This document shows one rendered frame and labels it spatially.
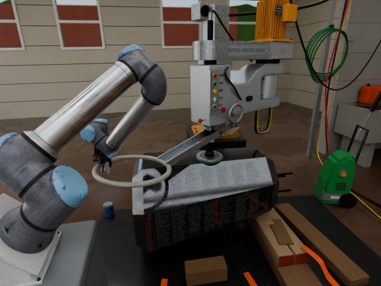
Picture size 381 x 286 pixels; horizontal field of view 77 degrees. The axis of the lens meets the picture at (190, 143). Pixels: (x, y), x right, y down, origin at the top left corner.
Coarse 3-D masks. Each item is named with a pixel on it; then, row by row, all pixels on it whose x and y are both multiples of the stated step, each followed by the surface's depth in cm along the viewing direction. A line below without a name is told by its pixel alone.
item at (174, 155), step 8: (216, 128) 196; (224, 128) 185; (192, 136) 184; (200, 136) 187; (208, 136) 177; (216, 136) 182; (184, 144) 179; (192, 144) 182; (200, 144) 174; (168, 152) 172; (176, 152) 177; (184, 152) 167; (192, 152) 172; (168, 160) 161; (176, 160) 164
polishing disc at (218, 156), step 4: (200, 152) 198; (204, 152) 198; (216, 152) 197; (196, 156) 190; (200, 156) 190; (204, 156) 190; (216, 156) 189; (220, 156) 189; (200, 160) 185; (204, 160) 183; (208, 160) 182; (212, 160) 182; (216, 160) 183
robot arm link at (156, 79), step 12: (156, 72) 103; (144, 84) 104; (156, 84) 104; (144, 96) 108; (156, 96) 107; (132, 108) 117; (144, 108) 113; (132, 120) 120; (120, 132) 127; (96, 144) 138; (108, 144) 135; (120, 144) 135; (108, 156) 140
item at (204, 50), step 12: (192, 48) 162; (204, 48) 154; (216, 48) 155; (228, 48) 161; (240, 48) 167; (252, 48) 175; (264, 48) 182; (276, 48) 189; (288, 48) 198; (204, 60) 166; (216, 60) 166; (264, 60) 197; (276, 60) 197
